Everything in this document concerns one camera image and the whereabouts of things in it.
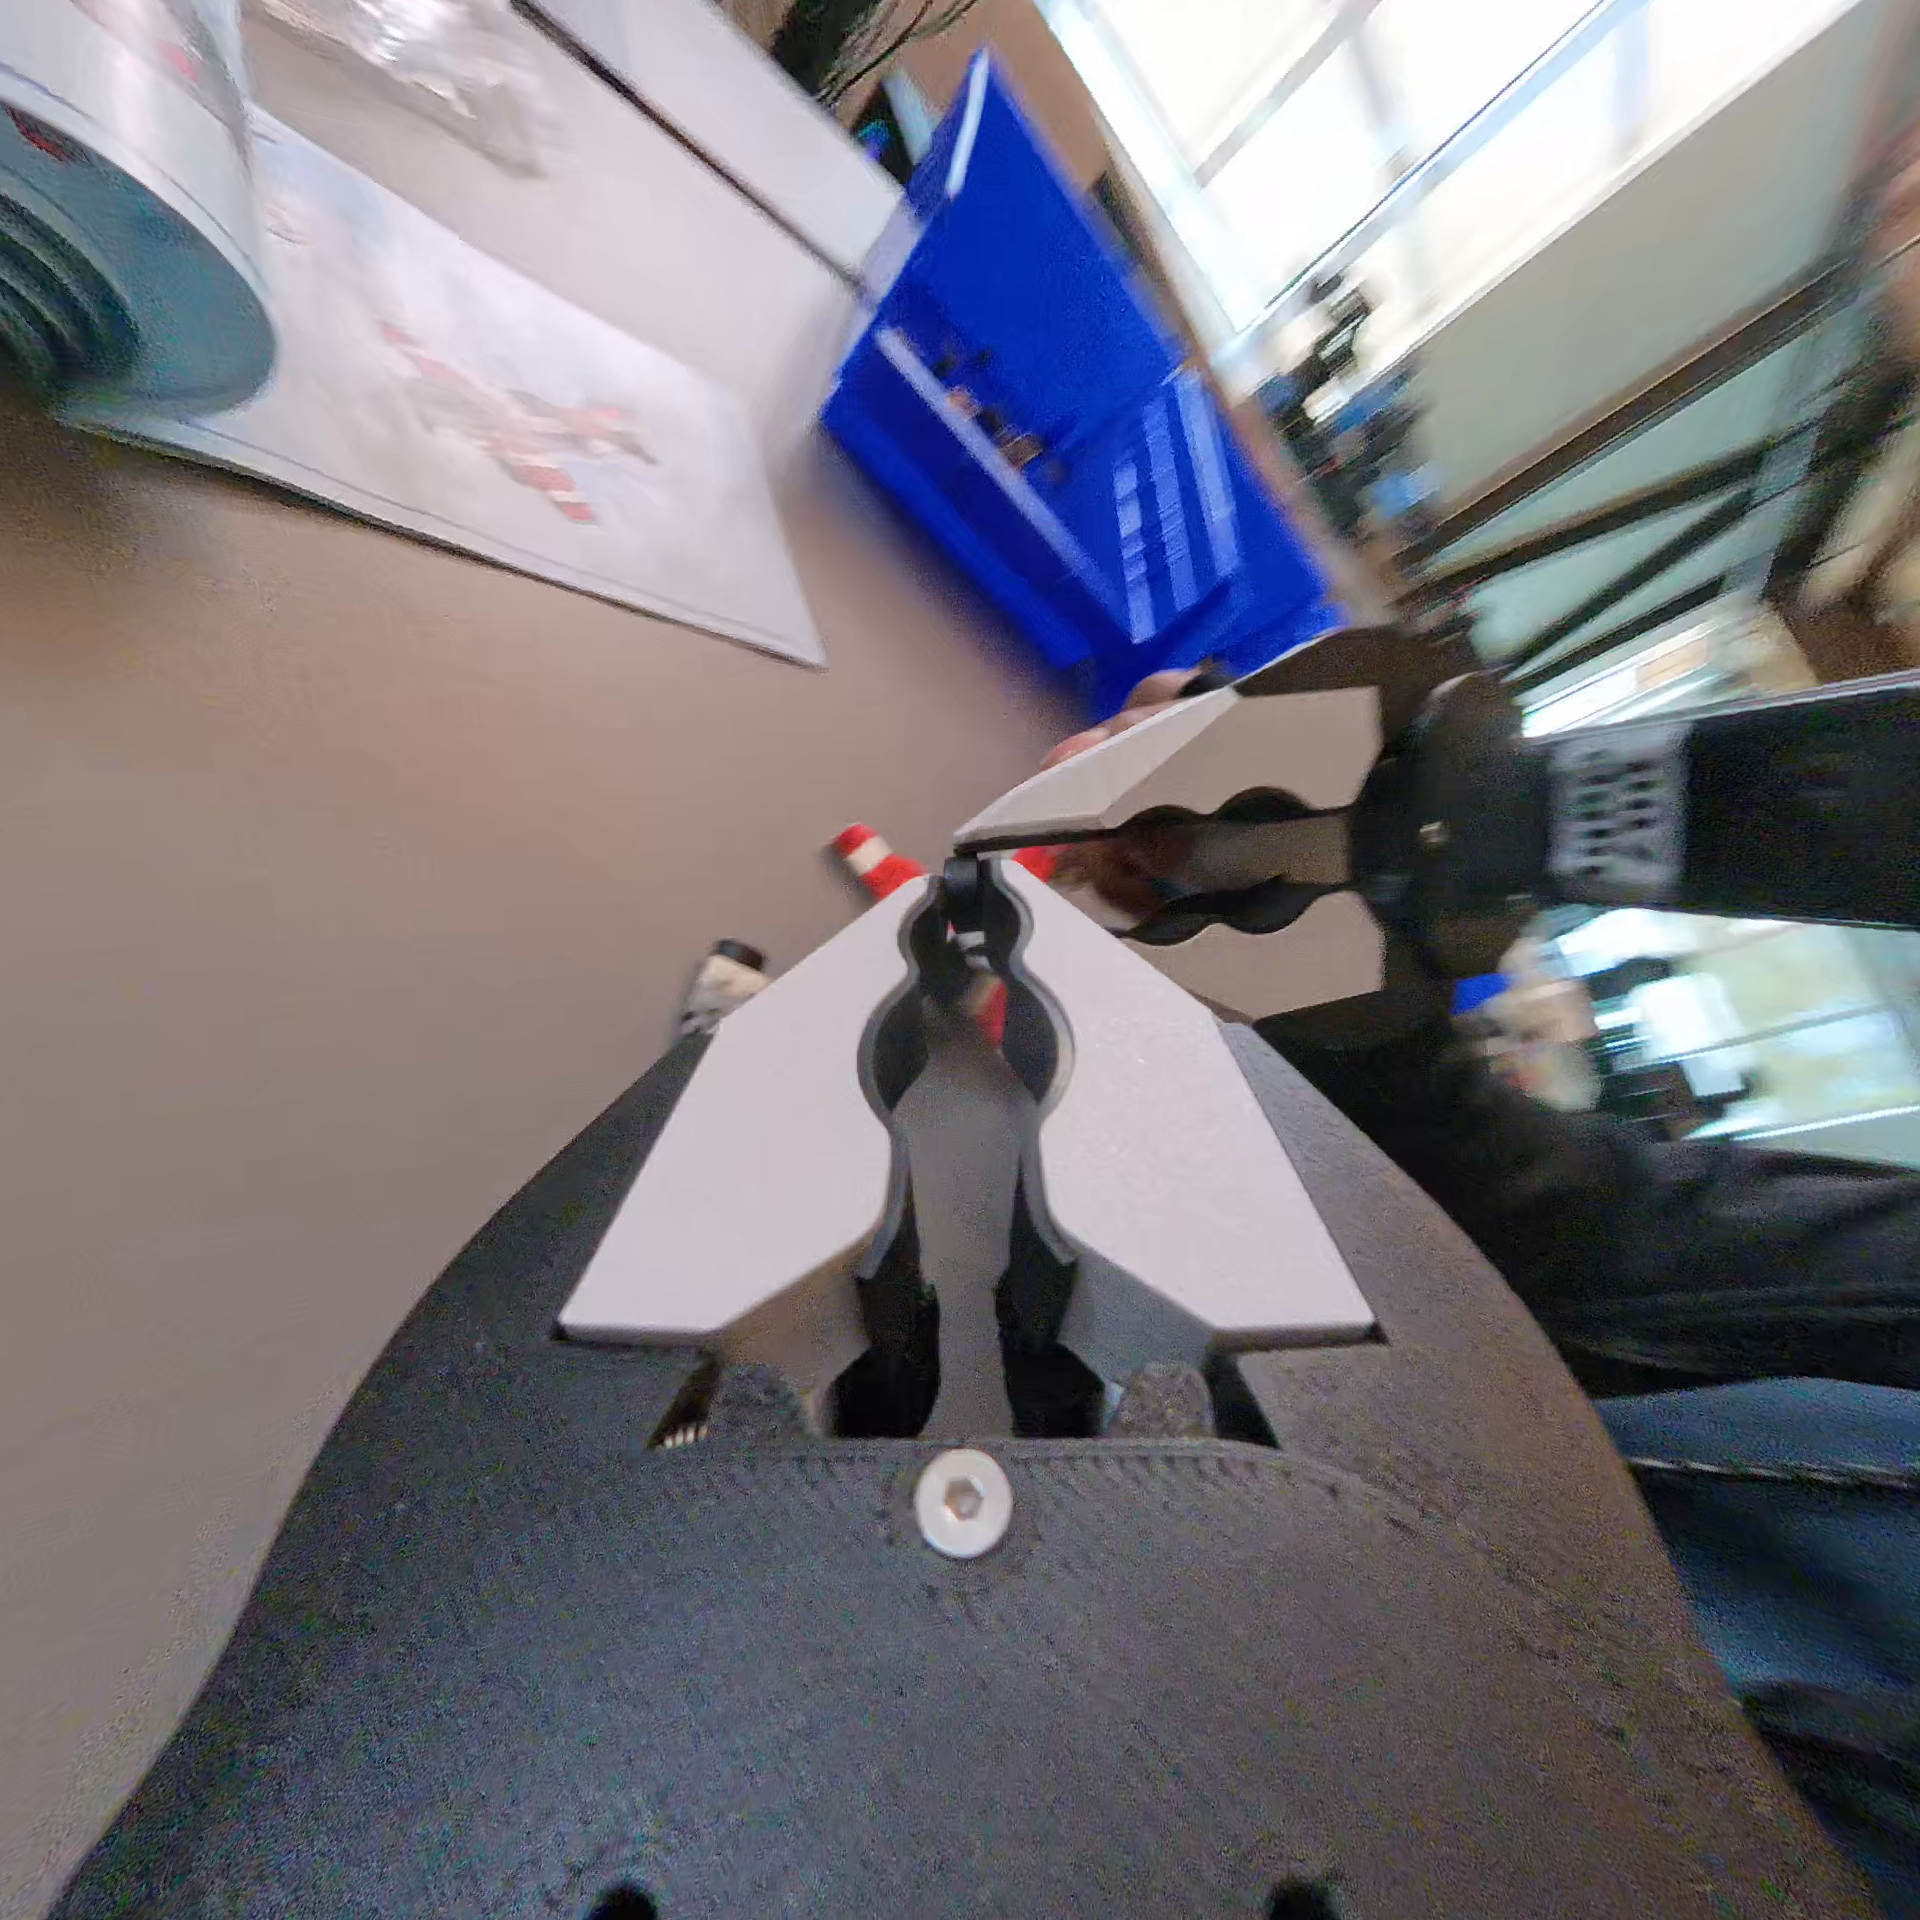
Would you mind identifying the grey desk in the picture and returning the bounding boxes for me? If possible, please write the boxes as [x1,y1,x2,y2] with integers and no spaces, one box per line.
[0,0,1351,1920]

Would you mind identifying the person's clothed body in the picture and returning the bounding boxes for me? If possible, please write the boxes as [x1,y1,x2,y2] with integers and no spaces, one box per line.
[1590,1370,1920,1920]

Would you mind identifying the person's right forearm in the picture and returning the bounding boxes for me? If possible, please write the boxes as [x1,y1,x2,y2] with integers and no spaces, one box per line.
[1252,976,1920,1397]

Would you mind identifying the instruction booklet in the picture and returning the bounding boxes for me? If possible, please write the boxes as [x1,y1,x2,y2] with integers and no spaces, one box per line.
[0,0,830,672]

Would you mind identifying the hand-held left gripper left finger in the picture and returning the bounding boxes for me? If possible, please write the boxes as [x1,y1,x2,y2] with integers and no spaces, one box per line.
[557,872,948,1434]

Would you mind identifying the red white toy brick plane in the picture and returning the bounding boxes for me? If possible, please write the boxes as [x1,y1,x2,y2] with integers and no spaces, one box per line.
[827,822,1058,1052]

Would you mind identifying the clear plastic bag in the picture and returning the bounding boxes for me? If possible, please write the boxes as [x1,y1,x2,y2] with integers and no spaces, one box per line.
[247,0,547,173]

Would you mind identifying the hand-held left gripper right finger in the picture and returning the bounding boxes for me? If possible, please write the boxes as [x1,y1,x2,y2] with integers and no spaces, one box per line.
[985,863,1376,1438]

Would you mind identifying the blue plastic storage bin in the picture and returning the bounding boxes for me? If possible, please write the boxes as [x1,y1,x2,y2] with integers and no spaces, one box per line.
[817,43,1347,715]

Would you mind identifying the grey desk cable flap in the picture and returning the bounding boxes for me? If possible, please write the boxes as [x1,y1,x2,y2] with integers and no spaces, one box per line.
[517,0,907,288]

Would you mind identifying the sparse toy brick group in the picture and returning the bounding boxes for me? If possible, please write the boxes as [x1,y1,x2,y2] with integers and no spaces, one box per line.
[930,340,1068,488]

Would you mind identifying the person's right hand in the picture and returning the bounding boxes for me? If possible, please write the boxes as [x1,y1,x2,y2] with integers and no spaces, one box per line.
[1038,665,1244,772]

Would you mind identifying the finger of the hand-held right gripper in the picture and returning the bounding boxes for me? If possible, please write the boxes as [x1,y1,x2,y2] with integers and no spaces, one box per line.
[950,678,1387,862]
[1112,813,1366,951]

